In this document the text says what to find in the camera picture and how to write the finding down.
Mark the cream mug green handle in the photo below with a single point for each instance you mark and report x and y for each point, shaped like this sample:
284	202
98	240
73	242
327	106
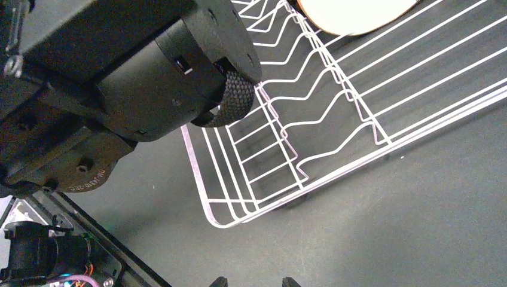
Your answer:
353	17

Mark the white wire dish rack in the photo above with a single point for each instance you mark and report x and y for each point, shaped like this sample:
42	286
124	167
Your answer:
329	105

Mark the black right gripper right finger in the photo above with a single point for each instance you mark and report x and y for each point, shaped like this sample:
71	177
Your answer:
290	282

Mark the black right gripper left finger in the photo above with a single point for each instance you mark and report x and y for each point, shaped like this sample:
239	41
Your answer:
219	282

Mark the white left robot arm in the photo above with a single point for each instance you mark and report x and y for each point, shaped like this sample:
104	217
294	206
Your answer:
84	82

